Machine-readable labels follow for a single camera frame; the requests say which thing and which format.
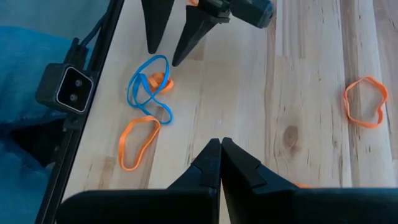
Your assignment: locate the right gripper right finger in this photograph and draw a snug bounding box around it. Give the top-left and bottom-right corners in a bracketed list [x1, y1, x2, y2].
[220, 138, 398, 224]

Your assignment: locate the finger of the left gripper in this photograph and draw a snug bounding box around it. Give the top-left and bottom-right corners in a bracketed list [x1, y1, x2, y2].
[171, 4, 231, 67]
[141, 0, 175, 55]

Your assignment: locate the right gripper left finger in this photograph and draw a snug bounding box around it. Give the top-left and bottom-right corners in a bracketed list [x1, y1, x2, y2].
[57, 138, 222, 224]

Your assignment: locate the small orange rubber band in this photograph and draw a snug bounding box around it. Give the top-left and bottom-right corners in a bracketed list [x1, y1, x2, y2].
[147, 71, 175, 95]

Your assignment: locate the blue rubber band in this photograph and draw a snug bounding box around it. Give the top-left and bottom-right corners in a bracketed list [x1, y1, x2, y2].
[126, 54, 174, 126]

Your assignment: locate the black camera cable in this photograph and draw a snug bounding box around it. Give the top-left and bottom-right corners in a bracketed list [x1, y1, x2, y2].
[79, 14, 108, 50]

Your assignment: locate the black table-level camera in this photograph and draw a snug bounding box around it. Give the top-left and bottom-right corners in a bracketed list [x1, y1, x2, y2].
[34, 62, 96, 115]

